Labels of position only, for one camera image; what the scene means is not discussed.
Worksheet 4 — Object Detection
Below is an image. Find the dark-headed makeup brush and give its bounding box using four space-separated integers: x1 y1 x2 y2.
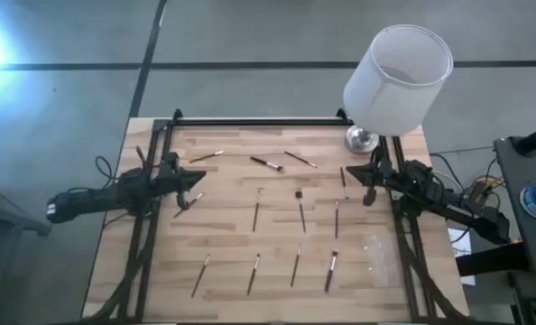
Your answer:
294 190 307 234

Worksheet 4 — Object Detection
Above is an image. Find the dark grey side table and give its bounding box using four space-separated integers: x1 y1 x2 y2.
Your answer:
493 135 536 279

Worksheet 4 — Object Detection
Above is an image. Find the short fluffy makeup brush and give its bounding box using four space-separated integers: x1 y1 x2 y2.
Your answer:
249 155 285 173

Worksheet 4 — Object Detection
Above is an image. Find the white paper sheet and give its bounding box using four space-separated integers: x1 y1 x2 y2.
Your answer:
447 227 477 287

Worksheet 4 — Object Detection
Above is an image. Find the table lamp white shade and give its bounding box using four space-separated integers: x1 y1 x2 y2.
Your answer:
342 23 455 157

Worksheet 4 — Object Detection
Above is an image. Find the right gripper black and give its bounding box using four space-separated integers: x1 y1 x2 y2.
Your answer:
345 145 398 208

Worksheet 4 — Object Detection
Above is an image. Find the black bench bar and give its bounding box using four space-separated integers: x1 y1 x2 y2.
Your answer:
455 241 531 277

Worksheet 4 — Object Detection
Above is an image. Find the black aluminium table frame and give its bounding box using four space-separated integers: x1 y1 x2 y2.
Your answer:
81 107 472 325

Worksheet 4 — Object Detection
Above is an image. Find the large fluffy makeup brush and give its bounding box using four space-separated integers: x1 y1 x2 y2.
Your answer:
324 248 340 294

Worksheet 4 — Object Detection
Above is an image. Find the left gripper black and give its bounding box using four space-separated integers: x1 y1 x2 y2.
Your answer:
157 152 208 212

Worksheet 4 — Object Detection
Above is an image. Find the cable bundle with adapter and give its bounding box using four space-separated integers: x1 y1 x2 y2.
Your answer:
430 146 506 213

